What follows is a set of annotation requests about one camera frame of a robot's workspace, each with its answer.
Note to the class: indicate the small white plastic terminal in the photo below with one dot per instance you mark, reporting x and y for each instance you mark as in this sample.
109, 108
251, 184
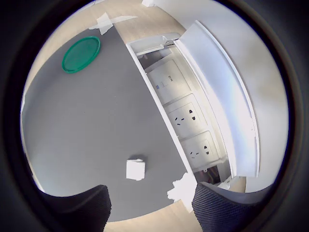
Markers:
136, 168

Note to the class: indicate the round green lid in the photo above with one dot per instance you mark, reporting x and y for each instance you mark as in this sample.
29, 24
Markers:
80, 54

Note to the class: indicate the white masking tape piece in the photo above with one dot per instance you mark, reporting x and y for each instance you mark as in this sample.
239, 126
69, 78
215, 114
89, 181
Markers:
105, 23
182, 191

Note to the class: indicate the white power socket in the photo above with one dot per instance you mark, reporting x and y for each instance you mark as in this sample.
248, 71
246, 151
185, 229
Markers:
186, 120
200, 151

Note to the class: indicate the dark grey mat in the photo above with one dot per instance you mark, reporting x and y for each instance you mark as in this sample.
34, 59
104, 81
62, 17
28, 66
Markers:
84, 120

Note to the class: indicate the white network port panel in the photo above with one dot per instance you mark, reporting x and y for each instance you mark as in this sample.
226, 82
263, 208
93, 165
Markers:
169, 84

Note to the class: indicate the small silver duct flap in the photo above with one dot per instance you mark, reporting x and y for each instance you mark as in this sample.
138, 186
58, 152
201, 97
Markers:
149, 44

